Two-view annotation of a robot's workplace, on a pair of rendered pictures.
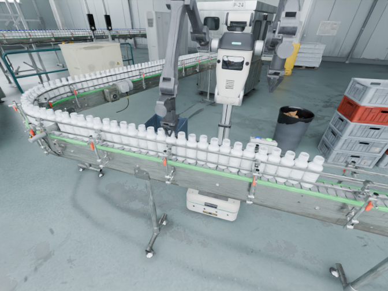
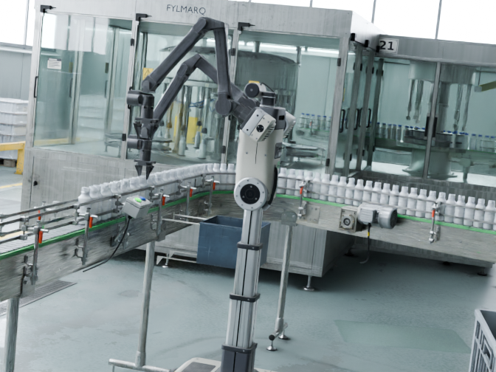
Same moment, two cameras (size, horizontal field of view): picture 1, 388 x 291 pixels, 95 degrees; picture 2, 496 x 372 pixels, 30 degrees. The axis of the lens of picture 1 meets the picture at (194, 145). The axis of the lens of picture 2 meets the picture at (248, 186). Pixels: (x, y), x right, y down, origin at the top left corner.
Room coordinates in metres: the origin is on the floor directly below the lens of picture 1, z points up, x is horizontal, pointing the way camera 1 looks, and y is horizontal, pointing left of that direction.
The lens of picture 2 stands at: (1.24, -4.65, 1.71)
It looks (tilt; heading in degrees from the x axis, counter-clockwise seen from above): 7 degrees down; 89
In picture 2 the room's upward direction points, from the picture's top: 6 degrees clockwise
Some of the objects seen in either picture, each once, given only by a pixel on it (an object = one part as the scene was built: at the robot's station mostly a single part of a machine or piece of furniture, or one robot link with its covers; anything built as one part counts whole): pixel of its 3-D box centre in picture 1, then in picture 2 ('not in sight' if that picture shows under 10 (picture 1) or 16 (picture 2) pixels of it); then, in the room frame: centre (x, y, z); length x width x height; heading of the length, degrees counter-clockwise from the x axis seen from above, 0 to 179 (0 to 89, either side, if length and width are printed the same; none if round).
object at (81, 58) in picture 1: (97, 71); not in sight; (4.62, 2.43, 0.59); 1.10 x 0.62 x 1.18; 147
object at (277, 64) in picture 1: (278, 63); (147, 114); (0.85, -0.35, 1.51); 0.10 x 0.07 x 0.07; 164
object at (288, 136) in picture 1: (288, 131); not in sight; (2.36, -1.43, 0.32); 0.45 x 0.45 x 0.64
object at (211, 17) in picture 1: (233, 53); not in sight; (5.19, -0.96, 1.00); 1.60 x 1.30 x 2.00; 147
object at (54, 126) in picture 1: (52, 144); not in sight; (0.96, 0.94, 0.96); 0.23 x 0.10 x 0.27; 165
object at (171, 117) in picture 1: (170, 114); (145, 156); (0.81, 0.12, 1.26); 0.10 x 0.07 x 0.07; 165
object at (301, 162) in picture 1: (298, 168); (91, 204); (0.65, -0.50, 1.08); 0.06 x 0.06 x 0.17
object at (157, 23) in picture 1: (160, 44); not in sight; (7.09, 1.27, 0.96); 0.82 x 0.50 x 1.91; 147
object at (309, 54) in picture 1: (304, 55); not in sight; (9.35, -5.05, 0.50); 1.24 x 1.03 x 1.00; 77
